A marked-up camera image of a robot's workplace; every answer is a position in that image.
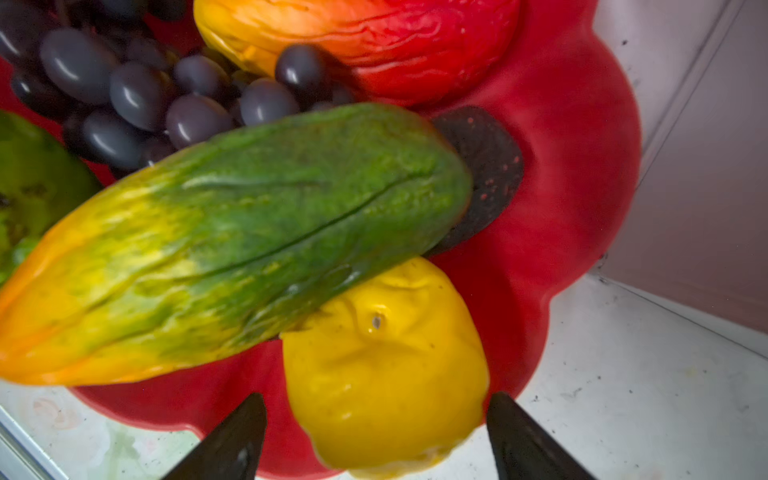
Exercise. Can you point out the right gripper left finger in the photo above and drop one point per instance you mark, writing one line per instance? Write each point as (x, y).
(232, 450)

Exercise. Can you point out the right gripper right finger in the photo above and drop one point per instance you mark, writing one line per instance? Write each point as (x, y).
(522, 449)

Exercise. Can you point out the green orange papaya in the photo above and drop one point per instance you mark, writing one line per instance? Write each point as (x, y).
(228, 243)

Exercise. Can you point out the green apple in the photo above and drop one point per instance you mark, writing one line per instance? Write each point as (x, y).
(41, 182)

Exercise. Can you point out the red flower-shaped plate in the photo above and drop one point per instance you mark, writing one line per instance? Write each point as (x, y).
(564, 100)

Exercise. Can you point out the dark grape bunch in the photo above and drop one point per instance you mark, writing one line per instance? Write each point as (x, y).
(126, 100)

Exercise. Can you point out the red orange mango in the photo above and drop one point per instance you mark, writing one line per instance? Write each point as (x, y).
(408, 53)

